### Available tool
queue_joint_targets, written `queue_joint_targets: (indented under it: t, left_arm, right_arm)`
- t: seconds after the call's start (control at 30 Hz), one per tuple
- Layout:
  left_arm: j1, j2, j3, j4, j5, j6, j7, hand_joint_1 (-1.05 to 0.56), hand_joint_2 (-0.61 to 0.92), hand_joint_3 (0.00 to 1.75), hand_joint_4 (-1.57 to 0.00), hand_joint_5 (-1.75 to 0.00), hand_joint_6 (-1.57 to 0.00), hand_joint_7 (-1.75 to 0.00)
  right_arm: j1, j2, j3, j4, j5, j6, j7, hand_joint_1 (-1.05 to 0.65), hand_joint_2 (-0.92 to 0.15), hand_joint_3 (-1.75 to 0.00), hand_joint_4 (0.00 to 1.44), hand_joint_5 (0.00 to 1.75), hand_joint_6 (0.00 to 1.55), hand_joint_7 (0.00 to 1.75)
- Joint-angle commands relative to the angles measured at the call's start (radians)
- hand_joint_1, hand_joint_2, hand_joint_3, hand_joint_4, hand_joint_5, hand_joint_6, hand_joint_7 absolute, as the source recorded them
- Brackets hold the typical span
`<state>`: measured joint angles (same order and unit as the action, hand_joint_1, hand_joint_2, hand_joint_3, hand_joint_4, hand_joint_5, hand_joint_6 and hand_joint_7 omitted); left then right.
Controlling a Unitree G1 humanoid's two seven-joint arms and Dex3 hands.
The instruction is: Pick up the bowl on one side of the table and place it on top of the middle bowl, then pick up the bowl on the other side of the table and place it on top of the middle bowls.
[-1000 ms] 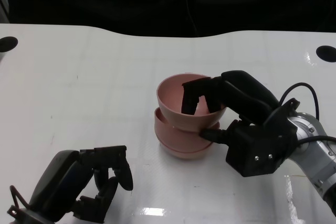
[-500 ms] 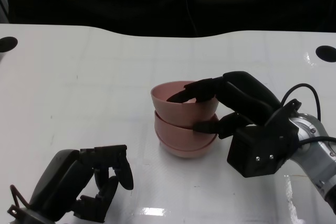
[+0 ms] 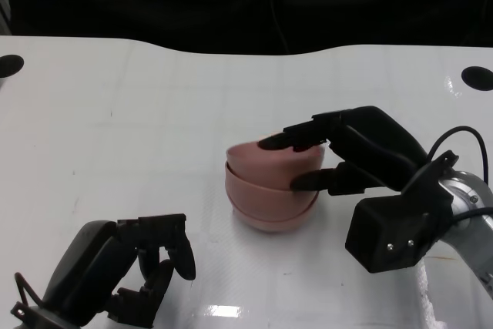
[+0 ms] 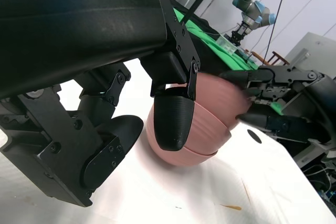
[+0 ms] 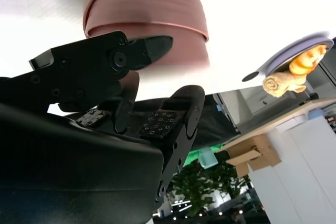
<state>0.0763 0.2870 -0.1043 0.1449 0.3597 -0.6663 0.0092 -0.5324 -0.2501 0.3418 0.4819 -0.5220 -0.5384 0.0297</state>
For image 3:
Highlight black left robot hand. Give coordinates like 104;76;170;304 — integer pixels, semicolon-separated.
42;213;196;326

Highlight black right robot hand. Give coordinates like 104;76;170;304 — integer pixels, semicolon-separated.
257;105;431;197

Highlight black table grommet hole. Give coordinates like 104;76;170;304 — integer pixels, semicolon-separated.
0;54;25;79

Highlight grey white cabinet edge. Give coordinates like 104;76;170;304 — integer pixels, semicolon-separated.
0;0;12;35

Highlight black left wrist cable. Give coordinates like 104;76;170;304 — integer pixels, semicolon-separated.
14;271;43;313

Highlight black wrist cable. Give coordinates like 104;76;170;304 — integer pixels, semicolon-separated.
14;271;43;313
426;126;487;191

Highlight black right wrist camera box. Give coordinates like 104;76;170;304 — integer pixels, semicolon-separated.
344;150;459;274

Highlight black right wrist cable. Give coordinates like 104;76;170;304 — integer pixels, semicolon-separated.
426;126;487;191

